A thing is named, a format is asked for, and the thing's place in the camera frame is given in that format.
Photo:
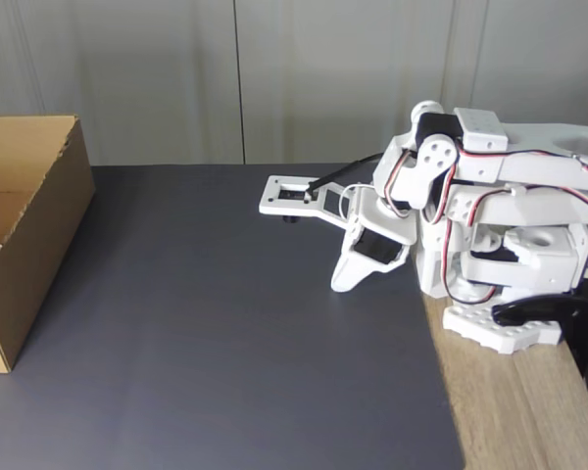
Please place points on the brown cardboard box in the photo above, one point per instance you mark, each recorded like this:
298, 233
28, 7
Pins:
44, 235

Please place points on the dark grey mat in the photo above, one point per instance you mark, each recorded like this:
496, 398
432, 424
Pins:
201, 367

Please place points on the black table clamp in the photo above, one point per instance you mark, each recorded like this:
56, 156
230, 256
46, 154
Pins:
578, 318

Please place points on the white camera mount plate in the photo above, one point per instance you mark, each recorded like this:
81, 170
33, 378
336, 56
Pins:
272, 196

